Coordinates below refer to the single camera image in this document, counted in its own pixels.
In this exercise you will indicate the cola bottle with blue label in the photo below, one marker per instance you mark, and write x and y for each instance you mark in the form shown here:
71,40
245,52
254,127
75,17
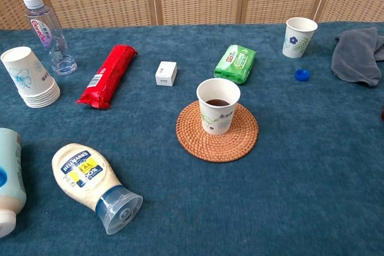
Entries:
382,113

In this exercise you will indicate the paper cup with green flower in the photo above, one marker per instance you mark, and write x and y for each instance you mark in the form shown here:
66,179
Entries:
217,121

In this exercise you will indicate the blue bottle cap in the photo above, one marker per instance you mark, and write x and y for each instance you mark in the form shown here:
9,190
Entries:
302,75

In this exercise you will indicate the paper cup with blue flower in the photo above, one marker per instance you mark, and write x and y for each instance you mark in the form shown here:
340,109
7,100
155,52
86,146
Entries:
297,46

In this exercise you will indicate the mayonnaise squeeze bottle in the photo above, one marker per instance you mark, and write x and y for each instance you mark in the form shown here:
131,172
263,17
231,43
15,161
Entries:
84,175

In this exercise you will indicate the clear water bottle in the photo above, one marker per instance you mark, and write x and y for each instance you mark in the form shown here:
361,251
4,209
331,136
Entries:
45,34

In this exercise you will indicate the grey cloth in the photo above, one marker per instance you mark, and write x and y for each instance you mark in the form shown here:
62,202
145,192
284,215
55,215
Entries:
357,58

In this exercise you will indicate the light blue white bottle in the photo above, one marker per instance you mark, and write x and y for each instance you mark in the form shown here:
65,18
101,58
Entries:
10,175

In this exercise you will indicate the round woven rattan coaster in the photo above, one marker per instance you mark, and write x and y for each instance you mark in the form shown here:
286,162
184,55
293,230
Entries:
216,151

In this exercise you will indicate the small white box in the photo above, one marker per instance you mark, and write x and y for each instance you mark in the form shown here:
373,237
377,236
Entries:
166,73

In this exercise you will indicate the green tissue pack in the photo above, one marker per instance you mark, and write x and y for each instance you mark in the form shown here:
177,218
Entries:
235,64

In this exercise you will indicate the red snack package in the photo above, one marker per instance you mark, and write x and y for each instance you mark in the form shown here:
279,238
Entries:
108,76

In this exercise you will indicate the blue tablecloth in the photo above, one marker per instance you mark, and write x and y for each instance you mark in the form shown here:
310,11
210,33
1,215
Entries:
300,193

